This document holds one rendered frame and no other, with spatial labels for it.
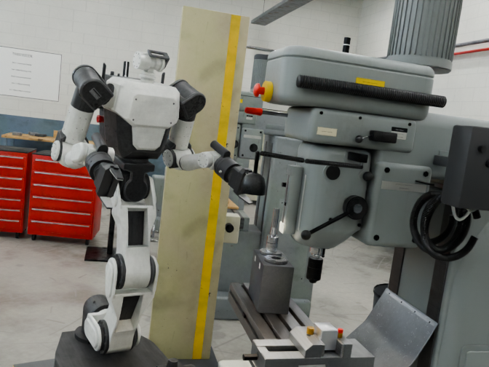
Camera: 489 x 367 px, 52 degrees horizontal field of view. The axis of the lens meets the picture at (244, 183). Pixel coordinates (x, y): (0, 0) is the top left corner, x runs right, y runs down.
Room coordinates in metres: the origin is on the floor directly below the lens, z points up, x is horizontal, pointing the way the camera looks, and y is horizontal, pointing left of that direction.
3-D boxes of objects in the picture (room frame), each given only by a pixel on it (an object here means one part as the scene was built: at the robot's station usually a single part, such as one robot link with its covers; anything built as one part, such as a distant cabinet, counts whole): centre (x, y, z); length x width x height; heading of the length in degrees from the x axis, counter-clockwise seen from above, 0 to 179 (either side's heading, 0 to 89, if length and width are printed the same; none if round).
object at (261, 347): (1.43, -0.26, 1.02); 0.35 x 0.15 x 0.11; 107
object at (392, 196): (1.62, -0.44, 1.47); 0.24 x 0.19 x 0.26; 15
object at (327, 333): (1.44, -0.29, 1.07); 0.06 x 0.05 x 0.06; 17
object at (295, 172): (1.55, -0.15, 1.44); 0.04 x 0.04 x 0.21; 15
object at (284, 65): (1.58, -0.27, 1.81); 0.47 x 0.26 x 0.16; 105
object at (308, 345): (1.42, -0.24, 1.05); 0.12 x 0.06 x 0.04; 17
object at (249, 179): (1.48, -0.03, 1.49); 0.07 x 0.07 x 0.06
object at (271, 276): (1.94, -0.15, 1.06); 0.22 x 0.12 x 0.20; 9
